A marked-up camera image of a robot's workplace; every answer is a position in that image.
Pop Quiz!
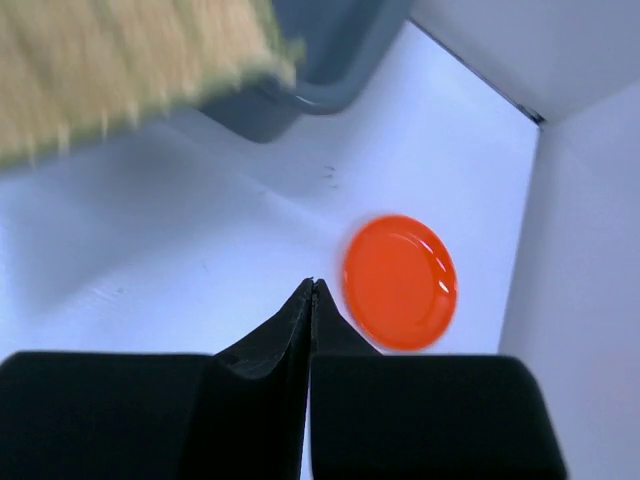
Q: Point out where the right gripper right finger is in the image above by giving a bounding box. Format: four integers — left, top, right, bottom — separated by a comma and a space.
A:
310, 281, 568, 479

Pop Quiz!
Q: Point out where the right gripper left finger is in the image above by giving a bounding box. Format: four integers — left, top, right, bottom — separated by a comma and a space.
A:
1, 279, 314, 479

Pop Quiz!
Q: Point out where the grey plastic bin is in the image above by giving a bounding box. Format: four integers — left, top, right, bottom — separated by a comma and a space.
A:
200, 0, 413, 143

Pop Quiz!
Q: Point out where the bamboo woven mat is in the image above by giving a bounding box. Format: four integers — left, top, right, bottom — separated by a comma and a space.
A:
1, 1, 306, 169

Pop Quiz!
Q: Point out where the orange plastic plate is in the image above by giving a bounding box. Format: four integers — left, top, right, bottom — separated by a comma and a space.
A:
342, 215, 458, 352

